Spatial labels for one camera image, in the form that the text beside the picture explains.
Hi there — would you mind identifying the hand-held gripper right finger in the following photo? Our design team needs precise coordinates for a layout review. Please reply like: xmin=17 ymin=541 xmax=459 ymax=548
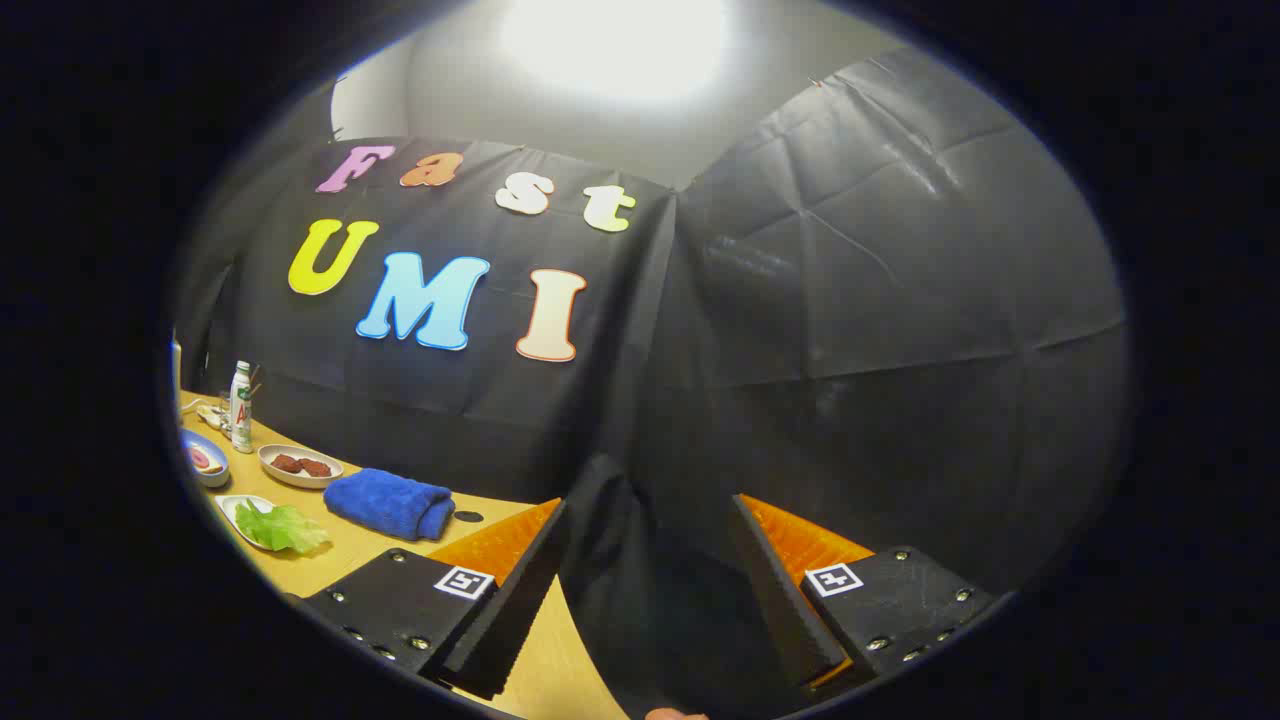
xmin=730 ymin=493 xmax=998 ymax=693

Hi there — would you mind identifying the blue round plate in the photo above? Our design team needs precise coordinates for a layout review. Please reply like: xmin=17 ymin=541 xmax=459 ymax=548
xmin=181 ymin=428 xmax=232 ymax=489

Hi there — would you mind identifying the white square plate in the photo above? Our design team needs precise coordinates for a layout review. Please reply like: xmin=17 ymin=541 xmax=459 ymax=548
xmin=215 ymin=494 xmax=321 ymax=553

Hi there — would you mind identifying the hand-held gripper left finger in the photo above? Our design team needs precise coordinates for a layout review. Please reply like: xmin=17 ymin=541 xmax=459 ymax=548
xmin=298 ymin=498 xmax=569 ymax=703

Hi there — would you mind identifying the black backdrop cloth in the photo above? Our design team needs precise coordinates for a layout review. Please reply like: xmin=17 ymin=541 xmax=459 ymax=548
xmin=172 ymin=45 xmax=1133 ymax=720

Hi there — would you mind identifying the blue folded towel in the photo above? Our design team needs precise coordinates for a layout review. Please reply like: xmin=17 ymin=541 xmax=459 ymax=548
xmin=323 ymin=468 xmax=457 ymax=542

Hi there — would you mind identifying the white drink bottle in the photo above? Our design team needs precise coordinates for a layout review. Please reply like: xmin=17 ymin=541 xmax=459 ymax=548
xmin=229 ymin=360 xmax=255 ymax=455

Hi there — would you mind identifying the beige round plate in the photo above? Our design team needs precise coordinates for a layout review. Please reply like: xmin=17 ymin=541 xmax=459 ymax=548
xmin=257 ymin=444 xmax=345 ymax=490

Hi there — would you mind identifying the green lettuce leaf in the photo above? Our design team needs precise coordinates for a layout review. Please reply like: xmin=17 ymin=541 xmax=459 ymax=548
xmin=235 ymin=500 xmax=332 ymax=555

